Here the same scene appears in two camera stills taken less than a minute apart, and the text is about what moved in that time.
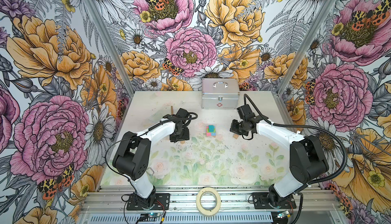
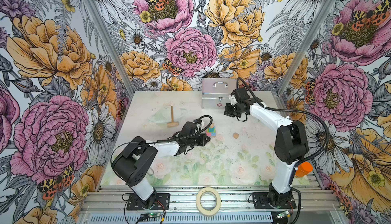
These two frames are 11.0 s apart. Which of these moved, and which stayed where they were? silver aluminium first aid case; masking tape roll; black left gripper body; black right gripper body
Moved: black right gripper body; black left gripper body
Stayed: silver aluminium first aid case; masking tape roll
